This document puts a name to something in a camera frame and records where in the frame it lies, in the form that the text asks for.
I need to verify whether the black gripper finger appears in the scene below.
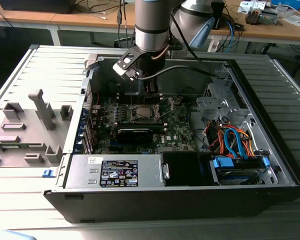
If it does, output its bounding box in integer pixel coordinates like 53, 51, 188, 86
144, 76, 158, 97

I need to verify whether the CPU socket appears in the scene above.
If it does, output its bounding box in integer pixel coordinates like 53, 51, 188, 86
129, 102, 163, 123

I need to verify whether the finned CPU cooler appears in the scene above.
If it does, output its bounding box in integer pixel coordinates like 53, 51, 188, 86
244, 6, 260, 26

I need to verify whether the black chair base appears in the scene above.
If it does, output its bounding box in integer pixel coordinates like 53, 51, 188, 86
114, 34, 135, 50

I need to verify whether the green motherboard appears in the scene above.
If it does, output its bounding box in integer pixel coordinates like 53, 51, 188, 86
92, 93, 198, 155

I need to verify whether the black graphics card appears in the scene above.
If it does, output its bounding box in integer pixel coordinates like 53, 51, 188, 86
116, 127, 153, 145

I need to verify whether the metal drive cage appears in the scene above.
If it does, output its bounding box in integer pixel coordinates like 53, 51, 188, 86
196, 69, 253, 126

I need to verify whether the black monitor stand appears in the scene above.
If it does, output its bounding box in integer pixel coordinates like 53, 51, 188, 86
211, 0, 226, 30

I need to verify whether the hard disk in blue carrier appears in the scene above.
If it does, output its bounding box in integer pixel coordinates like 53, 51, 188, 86
209, 155, 271, 186

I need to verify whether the silver power supply unit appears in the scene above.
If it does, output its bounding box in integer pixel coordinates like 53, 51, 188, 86
63, 153, 166, 190

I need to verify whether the black PC case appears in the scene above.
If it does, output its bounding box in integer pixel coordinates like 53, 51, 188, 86
43, 53, 300, 225

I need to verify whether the grey metal drive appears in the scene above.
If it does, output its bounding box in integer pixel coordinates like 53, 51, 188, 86
258, 8, 279, 26

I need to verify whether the grey parts rack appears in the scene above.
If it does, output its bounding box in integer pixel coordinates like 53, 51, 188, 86
0, 88, 75, 168

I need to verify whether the black box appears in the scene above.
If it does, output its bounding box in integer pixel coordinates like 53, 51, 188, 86
0, 0, 75, 15

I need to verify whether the clear plastic bag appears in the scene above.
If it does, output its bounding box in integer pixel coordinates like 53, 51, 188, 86
281, 14, 300, 28

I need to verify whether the pale blue object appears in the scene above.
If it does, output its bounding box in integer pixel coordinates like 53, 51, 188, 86
0, 229, 37, 240

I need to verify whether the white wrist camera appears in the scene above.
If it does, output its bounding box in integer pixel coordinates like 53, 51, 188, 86
111, 49, 142, 81

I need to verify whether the blue disk wire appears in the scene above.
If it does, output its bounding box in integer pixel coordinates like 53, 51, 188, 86
223, 127, 250, 160

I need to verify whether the orange disk wire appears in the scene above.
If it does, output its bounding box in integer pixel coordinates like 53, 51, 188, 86
204, 123, 256, 158

